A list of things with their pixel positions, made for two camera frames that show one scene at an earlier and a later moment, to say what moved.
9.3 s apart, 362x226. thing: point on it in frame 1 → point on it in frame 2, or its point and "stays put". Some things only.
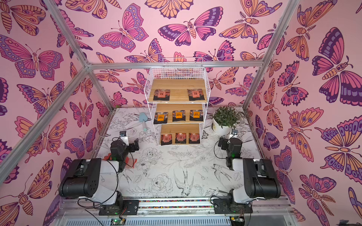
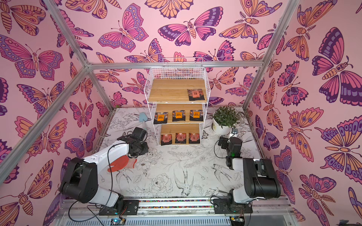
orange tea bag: (160, 117) stays put
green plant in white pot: (225, 118) stays put
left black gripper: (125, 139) → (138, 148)
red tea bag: (196, 94) stays put
